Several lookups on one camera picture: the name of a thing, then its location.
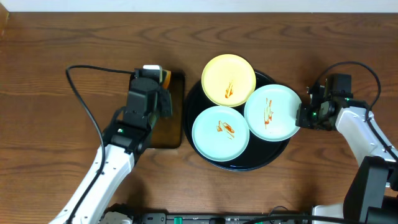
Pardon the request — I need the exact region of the orange green sponge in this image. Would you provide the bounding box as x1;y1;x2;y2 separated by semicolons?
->
162;70;171;89

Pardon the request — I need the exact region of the light green plate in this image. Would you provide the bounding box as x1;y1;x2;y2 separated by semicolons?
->
244;84;302;142

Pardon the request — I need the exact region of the light blue plate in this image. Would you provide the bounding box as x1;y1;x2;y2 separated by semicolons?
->
192;106;250;162

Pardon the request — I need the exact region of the yellow plate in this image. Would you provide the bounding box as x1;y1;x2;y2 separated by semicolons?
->
201;54;256;107

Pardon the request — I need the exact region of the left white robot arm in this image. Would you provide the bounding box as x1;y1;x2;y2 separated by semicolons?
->
52;65;172;223

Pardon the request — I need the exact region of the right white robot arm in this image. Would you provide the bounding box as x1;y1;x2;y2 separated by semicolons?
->
296;87;397;223

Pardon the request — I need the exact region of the rectangular black water tray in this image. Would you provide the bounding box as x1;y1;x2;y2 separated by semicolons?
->
133;71;185;149

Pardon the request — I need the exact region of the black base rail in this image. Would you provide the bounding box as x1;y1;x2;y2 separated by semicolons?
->
99;203;299;224

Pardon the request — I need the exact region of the left black cable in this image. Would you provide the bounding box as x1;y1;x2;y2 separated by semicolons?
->
63;64;135;224

